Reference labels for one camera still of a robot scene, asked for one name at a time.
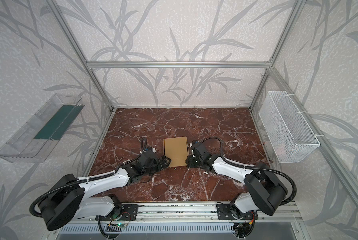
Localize brown cardboard box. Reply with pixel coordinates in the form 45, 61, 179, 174
163, 137, 189, 168

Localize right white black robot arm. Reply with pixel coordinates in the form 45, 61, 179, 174
186, 141, 297, 220

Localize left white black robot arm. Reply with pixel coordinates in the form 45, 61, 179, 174
30, 149, 171, 231

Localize black connector box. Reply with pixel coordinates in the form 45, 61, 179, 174
231, 223, 252, 239

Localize green circuit board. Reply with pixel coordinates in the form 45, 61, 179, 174
105, 223, 129, 232

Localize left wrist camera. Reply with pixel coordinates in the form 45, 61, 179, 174
140, 147, 156, 154

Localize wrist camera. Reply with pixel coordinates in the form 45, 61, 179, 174
140, 147, 156, 154
190, 140, 202, 149

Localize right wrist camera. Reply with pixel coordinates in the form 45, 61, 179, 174
190, 140, 202, 149

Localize left black corrugated cable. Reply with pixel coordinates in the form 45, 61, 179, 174
29, 137, 148, 218

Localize black corrugated cable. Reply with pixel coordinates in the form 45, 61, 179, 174
200, 136, 297, 206
29, 137, 148, 218

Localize right black corrugated cable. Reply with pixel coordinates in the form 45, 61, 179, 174
200, 136, 297, 206

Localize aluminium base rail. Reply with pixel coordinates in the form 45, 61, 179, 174
48, 201, 304, 224

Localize white wire mesh basket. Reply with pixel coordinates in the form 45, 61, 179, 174
259, 91, 320, 164

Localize clear plastic wall bin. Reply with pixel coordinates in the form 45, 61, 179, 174
0, 94, 85, 163

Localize aluminium frame enclosure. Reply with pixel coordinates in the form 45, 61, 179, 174
45, 1, 358, 209

